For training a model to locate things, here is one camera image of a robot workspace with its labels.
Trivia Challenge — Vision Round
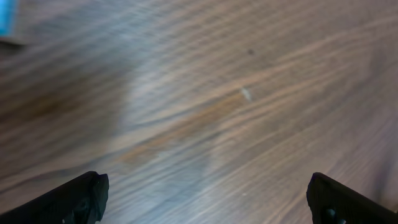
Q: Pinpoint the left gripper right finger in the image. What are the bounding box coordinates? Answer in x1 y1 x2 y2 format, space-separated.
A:
306 172 397 224

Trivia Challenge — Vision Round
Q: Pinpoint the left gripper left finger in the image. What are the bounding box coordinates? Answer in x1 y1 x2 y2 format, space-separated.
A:
1 171 109 224

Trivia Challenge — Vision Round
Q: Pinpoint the blue P block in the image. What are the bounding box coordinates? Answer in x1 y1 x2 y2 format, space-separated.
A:
0 0 18 37

